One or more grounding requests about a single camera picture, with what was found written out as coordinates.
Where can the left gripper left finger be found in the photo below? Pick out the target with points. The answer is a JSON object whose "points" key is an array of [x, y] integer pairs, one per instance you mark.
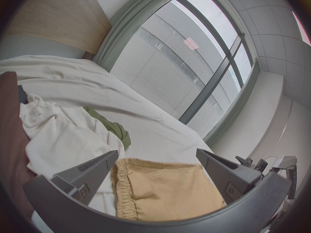
{"points": [[82, 176]]}

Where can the mustard yellow shorts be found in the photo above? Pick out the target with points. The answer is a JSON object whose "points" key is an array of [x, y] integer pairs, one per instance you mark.
{"points": [[170, 190]]}

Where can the window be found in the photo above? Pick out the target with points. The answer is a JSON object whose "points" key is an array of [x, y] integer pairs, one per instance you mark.
{"points": [[170, 69]]}

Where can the cream garment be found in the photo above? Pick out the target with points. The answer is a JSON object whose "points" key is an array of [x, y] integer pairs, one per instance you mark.
{"points": [[60, 135]]}

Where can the olive green garment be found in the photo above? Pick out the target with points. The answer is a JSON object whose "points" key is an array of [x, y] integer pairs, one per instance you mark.
{"points": [[114, 130]]}

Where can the bed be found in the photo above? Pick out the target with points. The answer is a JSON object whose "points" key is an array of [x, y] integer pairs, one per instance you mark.
{"points": [[97, 86]]}

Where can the brown garment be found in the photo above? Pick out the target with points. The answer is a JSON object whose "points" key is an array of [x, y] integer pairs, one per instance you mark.
{"points": [[12, 142]]}

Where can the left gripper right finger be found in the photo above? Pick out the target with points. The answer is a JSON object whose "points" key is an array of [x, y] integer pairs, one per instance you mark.
{"points": [[228, 176]]}

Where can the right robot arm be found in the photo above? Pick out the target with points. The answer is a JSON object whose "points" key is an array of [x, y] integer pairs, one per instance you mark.
{"points": [[284, 162]]}

